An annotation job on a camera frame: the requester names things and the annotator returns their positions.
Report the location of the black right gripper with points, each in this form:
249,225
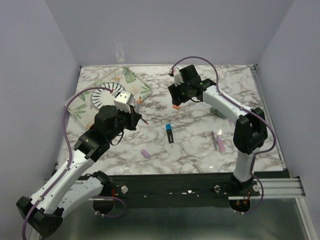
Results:
174,91

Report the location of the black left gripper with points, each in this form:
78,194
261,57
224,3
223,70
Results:
133,118

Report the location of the blue black highlighter pen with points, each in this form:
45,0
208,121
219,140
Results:
170,136

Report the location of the purple pen cap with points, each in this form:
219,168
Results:
145,153

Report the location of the grey pen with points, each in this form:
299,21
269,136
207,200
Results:
215,144

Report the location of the pink highlighter pen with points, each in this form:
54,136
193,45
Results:
220,145

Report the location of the orange clear marker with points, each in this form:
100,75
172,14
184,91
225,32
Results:
138,105

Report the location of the blue pen cap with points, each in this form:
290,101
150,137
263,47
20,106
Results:
168,127

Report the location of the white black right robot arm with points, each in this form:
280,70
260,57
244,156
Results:
250,130

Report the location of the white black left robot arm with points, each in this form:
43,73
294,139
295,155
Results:
46,209

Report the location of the green ceramic cup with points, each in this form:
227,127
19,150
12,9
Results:
216,112

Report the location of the blue striped white plate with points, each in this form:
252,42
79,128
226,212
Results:
102,97

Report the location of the floral rectangular tray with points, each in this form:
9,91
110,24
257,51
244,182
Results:
81,107

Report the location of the clear champagne glass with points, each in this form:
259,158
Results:
119,51

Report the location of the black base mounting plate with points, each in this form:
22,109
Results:
176,190

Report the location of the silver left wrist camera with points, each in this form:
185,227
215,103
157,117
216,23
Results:
123,101

